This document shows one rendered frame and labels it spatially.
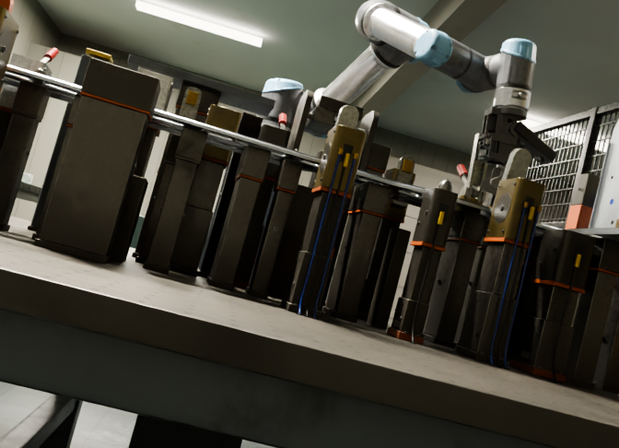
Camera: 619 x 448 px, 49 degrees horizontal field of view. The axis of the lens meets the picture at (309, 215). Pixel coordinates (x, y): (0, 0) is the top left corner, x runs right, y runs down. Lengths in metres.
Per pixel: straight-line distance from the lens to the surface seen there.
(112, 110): 1.22
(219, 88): 1.71
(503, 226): 1.31
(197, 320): 0.72
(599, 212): 1.72
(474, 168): 1.70
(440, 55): 1.52
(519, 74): 1.53
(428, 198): 1.31
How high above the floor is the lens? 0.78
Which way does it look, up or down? 5 degrees up
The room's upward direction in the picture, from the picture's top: 15 degrees clockwise
